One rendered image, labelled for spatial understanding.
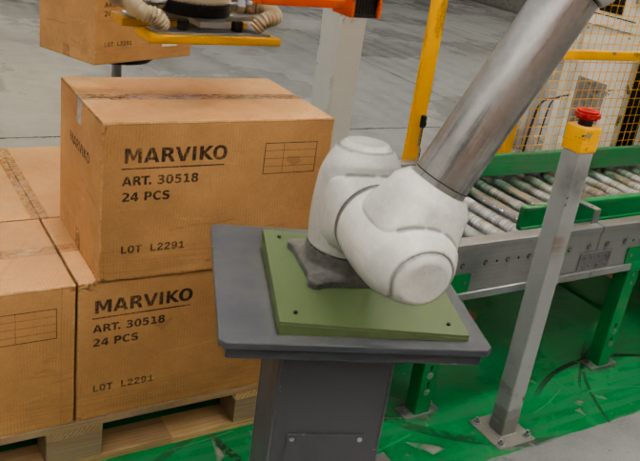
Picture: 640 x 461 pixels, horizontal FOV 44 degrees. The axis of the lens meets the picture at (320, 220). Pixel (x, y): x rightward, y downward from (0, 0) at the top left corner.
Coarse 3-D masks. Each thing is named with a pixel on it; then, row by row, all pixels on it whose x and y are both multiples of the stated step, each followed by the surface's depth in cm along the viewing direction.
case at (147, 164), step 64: (64, 128) 206; (128, 128) 177; (192, 128) 185; (256, 128) 193; (320, 128) 202; (64, 192) 212; (128, 192) 183; (192, 192) 192; (256, 192) 201; (128, 256) 190; (192, 256) 199
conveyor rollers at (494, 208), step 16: (496, 176) 314; (512, 176) 310; (528, 176) 314; (544, 176) 318; (592, 176) 330; (608, 176) 334; (624, 176) 338; (480, 192) 287; (496, 192) 291; (512, 192) 295; (528, 192) 301; (544, 192) 296; (592, 192) 308; (608, 192) 313; (624, 192) 310; (480, 208) 273; (496, 208) 278; (512, 208) 283; (480, 224) 260; (496, 224) 265; (512, 224) 261
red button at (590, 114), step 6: (582, 108) 209; (588, 108) 210; (576, 114) 207; (582, 114) 206; (588, 114) 206; (594, 114) 206; (600, 114) 208; (582, 120) 208; (588, 120) 206; (594, 120) 207; (588, 126) 208
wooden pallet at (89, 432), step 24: (144, 408) 212; (168, 408) 216; (216, 408) 235; (240, 408) 229; (24, 432) 196; (48, 432) 199; (72, 432) 203; (96, 432) 207; (120, 432) 219; (144, 432) 221; (168, 432) 222; (192, 432) 224; (0, 456) 205; (24, 456) 206; (48, 456) 202; (72, 456) 206; (96, 456) 210
